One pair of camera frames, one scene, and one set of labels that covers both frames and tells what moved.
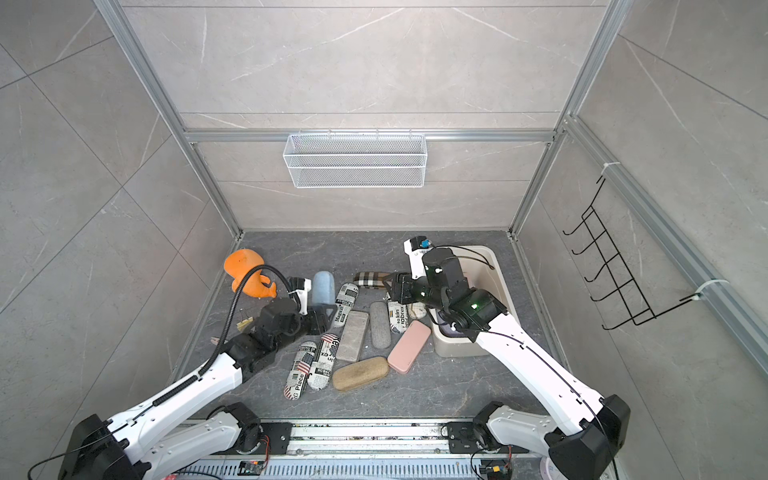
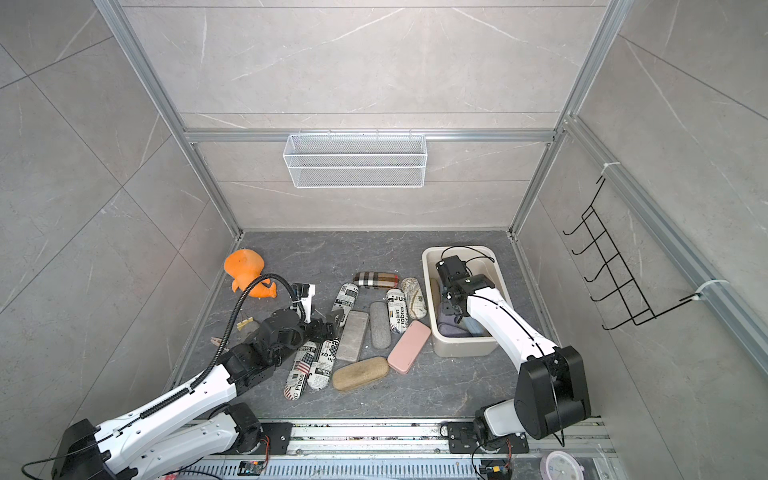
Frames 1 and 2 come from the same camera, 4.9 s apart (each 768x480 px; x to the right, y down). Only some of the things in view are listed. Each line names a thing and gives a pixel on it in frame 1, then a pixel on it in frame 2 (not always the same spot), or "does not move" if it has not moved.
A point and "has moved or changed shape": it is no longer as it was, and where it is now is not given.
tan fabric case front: (359, 373) does not move
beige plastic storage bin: (484, 269) does not move
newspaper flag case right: (321, 369) does not move
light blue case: (323, 288) has moved or changed shape
